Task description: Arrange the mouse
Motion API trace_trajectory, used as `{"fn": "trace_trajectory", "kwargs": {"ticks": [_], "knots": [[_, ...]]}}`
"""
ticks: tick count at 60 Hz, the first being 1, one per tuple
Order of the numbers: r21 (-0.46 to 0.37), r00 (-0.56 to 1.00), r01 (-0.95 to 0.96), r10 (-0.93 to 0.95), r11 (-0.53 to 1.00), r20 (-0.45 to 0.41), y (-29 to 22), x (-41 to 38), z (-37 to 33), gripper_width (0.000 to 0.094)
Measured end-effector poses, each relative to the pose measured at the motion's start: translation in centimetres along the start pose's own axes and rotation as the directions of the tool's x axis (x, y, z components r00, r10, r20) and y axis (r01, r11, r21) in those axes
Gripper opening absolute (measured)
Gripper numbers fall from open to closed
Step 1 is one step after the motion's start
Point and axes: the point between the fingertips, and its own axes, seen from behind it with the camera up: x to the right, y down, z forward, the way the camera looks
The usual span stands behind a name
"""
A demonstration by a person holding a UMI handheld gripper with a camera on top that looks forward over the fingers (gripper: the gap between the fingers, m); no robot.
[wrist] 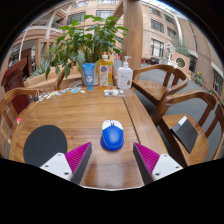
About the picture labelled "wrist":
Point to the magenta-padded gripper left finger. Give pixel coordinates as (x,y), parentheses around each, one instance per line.
(56,165)

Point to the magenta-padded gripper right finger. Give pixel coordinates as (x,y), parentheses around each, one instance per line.
(163,165)

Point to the blue and white computer mouse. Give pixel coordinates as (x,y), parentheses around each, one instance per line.
(112,138)

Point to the black round mouse pad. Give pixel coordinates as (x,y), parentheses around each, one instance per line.
(43,143)

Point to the black notebook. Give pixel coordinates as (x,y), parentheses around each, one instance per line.
(185,133)

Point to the wooden armchair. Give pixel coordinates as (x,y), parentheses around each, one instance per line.
(153,88)
(200,146)
(60,78)
(8,100)

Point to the black key fob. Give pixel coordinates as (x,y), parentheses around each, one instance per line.
(36,99)

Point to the small blue card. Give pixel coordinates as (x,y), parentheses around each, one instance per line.
(76,90)

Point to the blue squeeze tube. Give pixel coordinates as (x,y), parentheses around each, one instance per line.
(88,76)

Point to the white pump bottle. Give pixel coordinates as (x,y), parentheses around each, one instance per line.
(125,77)

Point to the dark red wooden lectern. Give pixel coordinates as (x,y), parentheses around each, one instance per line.
(15,78)

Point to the yellow dish soap bottle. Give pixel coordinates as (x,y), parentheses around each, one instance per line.
(105,73)

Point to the green potted plant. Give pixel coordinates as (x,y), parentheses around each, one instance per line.
(90,40)

